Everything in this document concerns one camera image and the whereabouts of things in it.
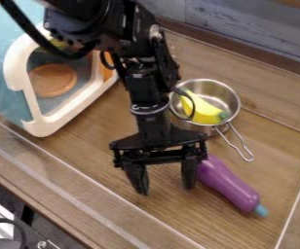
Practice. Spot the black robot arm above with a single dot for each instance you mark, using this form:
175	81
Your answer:
120	28

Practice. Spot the silver pot with wire handle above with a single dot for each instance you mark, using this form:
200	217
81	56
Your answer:
220	96

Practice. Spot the purple toy eggplant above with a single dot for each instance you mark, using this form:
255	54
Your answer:
216	177

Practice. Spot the yellow toy banana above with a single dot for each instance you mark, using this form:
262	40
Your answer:
202	112

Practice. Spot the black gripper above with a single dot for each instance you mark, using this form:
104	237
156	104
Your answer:
158	143

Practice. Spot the blue toy microwave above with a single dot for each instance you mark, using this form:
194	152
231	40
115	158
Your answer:
37	115

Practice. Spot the orange microwave turntable plate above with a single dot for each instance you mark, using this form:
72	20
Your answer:
52	79

